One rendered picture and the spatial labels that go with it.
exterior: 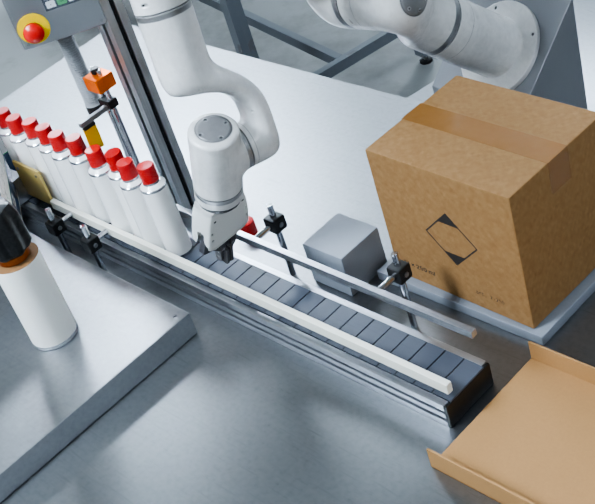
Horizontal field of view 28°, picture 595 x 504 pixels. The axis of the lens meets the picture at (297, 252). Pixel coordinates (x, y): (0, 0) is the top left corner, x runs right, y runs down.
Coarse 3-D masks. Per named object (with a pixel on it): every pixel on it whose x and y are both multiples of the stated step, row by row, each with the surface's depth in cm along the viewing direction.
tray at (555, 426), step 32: (544, 352) 186; (512, 384) 186; (544, 384) 184; (576, 384) 182; (480, 416) 183; (512, 416) 181; (544, 416) 179; (576, 416) 178; (448, 448) 179; (480, 448) 178; (512, 448) 176; (544, 448) 174; (576, 448) 173; (480, 480) 169; (512, 480) 171; (544, 480) 170; (576, 480) 168
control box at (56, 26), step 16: (16, 0) 214; (32, 0) 214; (80, 0) 216; (96, 0) 216; (16, 16) 215; (32, 16) 216; (48, 16) 217; (64, 16) 217; (80, 16) 218; (96, 16) 218; (16, 32) 218; (48, 32) 218; (64, 32) 219
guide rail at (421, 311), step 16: (240, 240) 215; (256, 240) 211; (288, 256) 205; (320, 272) 201; (336, 272) 198; (368, 288) 193; (400, 304) 188; (416, 304) 187; (432, 320) 184; (448, 320) 182
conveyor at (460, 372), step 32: (192, 256) 227; (256, 288) 214; (288, 288) 212; (288, 320) 205; (320, 320) 203; (352, 320) 200; (352, 352) 194; (416, 352) 191; (448, 352) 188; (416, 384) 185
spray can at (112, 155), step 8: (112, 152) 224; (120, 152) 224; (112, 160) 223; (112, 168) 224; (112, 176) 225; (120, 176) 225; (112, 184) 226; (120, 192) 227; (120, 200) 228; (128, 208) 229; (128, 216) 231; (136, 224) 231; (136, 232) 233
